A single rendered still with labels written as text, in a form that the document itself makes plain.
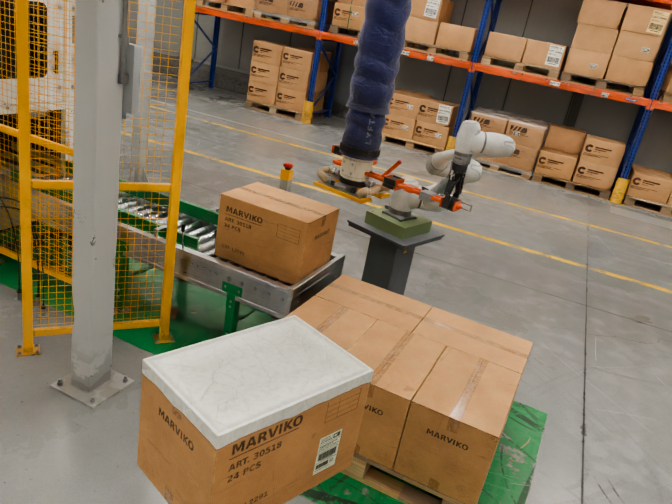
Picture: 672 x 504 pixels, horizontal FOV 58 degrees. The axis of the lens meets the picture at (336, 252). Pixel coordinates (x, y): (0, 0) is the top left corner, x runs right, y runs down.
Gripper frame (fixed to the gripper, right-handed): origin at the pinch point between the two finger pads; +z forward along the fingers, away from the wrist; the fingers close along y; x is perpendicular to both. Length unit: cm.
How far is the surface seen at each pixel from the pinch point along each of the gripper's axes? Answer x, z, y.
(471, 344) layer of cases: 29, 73, -9
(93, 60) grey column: -115, -42, 127
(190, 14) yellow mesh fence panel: -133, -64, 64
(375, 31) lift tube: -56, -72, 12
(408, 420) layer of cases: 35, 83, 62
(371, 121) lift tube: -51, -29, 8
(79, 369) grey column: -120, 114, 128
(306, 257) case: -69, 54, 19
